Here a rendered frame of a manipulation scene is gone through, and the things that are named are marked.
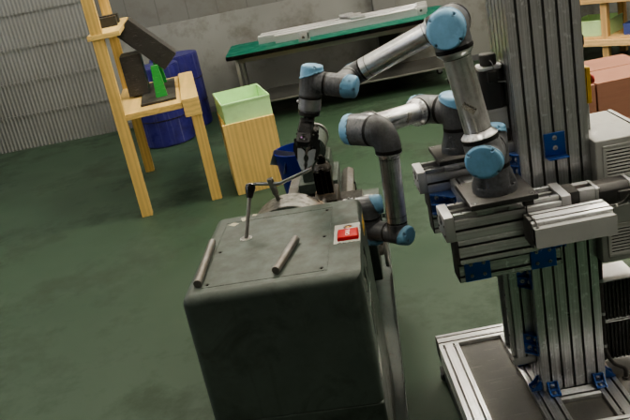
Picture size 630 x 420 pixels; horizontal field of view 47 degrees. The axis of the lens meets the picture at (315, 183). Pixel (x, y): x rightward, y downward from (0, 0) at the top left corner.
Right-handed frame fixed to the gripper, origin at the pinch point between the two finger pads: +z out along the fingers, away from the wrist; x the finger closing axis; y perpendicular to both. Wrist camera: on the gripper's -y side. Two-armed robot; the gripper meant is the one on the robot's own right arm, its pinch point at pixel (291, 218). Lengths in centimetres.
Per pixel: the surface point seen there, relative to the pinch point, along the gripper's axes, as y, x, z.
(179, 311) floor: 147, -108, 109
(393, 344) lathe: -9, -54, -31
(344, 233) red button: -66, 18, -26
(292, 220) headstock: -47, 17, -9
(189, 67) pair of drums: 652, -27, 203
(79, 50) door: 709, 13, 362
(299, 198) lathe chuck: -20.2, 14.8, -8.0
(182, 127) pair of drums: 584, -88, 211
